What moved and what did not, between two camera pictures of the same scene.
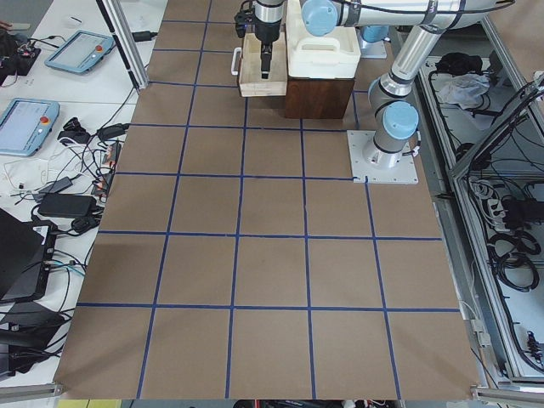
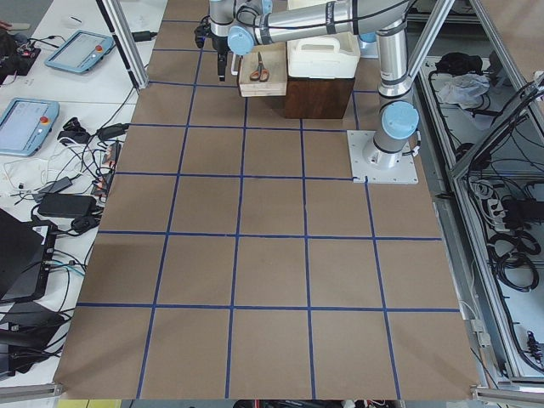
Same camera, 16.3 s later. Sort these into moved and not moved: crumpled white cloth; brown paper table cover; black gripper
Moved: black gripper
Not moved: brown paper table cover; crumpled white cloth
